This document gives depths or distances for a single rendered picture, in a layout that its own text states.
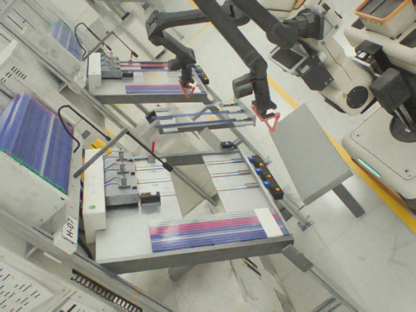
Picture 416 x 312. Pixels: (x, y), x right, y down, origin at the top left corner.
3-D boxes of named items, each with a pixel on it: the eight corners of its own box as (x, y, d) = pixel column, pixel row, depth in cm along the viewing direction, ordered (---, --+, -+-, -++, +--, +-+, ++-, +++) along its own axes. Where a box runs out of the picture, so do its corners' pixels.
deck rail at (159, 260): (290, 248, 163) (292, 235, 160) (292, 251, 161) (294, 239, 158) (97, 273, 148) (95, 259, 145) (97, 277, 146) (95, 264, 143)
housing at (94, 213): (105, 173, 205) (103, 147, 198) (108, 241, 164) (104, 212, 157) (88, 175, 203) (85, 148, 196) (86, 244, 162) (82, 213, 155)
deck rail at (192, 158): (239, 158, 220) (240, 148, 217) (240, 161, 219) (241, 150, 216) (96, 170, 205) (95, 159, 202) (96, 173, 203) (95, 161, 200)
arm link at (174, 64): (195, 64, 220) (192, 49, 222) (174, 65, 216) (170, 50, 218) (190, 73, 231) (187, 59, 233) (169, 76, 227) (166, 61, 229)
